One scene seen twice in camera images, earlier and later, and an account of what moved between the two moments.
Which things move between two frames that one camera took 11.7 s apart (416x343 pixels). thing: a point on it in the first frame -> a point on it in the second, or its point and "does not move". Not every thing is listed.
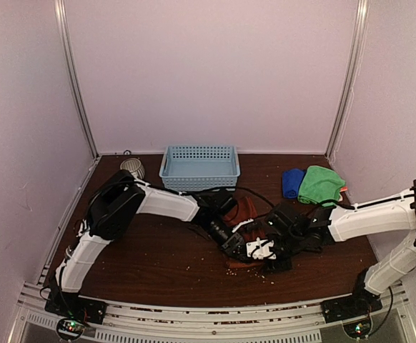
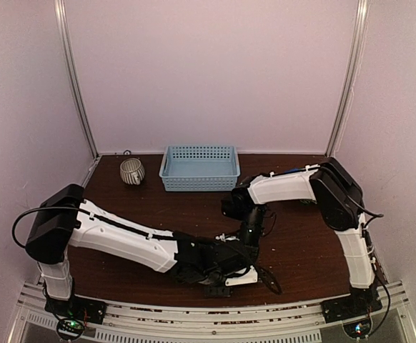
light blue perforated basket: [200, 168] does not move
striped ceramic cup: [134, 164] does not move
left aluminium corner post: [65, 39] does not move
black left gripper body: [231, 242] -> [210, 292]
